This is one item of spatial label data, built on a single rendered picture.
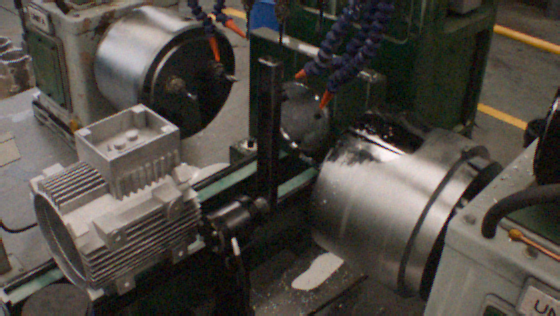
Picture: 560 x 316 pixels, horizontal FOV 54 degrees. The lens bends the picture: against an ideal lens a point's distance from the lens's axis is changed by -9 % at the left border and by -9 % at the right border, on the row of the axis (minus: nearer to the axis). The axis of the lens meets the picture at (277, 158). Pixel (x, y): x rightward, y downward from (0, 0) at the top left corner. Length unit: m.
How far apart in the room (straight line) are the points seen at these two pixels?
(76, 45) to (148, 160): 0.51
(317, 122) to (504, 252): 0.54
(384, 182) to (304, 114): 0.37
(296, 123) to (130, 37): 0.37
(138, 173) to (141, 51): 0.36
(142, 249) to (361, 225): 0.30
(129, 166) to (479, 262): 0.47
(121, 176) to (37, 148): 0.73
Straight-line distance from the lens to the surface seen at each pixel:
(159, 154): 0.84
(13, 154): 1.03
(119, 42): 1.19
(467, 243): 0.68
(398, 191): 0.77
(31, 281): 0.97
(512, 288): 0.69
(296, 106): 1.11
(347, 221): 0.81
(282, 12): 0.91
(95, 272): 0.81
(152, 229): 0.84
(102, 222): 0.80
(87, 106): 1.34
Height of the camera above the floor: 1.58
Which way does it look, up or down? 34 degrees down
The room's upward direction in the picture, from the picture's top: 2 degrees clockwise
